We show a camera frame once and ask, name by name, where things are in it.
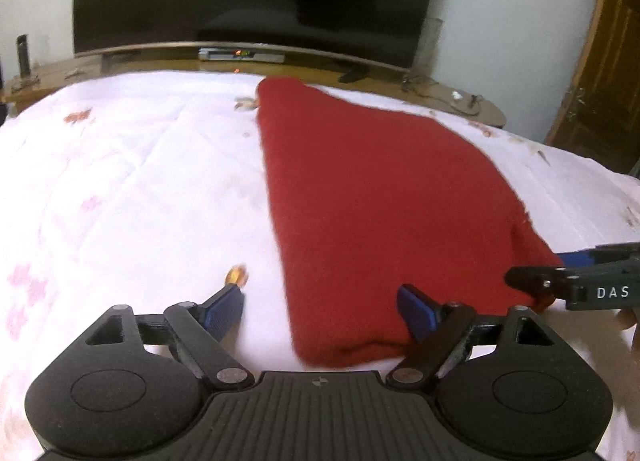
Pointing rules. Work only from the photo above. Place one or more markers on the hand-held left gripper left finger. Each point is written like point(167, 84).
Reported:
point(225, 308)

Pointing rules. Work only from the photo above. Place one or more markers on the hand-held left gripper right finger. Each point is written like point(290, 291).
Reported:
point(415, 308)

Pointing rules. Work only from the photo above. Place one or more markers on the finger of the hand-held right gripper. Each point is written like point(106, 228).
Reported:
point(580, 258)
point(530, 280)

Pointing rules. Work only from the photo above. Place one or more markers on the red knit sweater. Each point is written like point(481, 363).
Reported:
point(375, 191)

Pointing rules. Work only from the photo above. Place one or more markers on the person's right hand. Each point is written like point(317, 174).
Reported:
point(627, 318)

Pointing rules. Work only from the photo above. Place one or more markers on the floral white bedsheet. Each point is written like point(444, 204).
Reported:
point(125, 191)

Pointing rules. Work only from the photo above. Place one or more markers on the wooden television stand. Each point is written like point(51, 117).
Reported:
point(485, 116)

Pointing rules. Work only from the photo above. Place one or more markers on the brown wooden door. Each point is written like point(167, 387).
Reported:
point(605, 66)

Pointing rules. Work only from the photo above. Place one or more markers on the silver set-top box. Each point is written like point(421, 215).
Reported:
point(240, 55)

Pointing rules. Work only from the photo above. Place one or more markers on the dark upright cylinder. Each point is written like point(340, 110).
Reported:
point(23, 56)

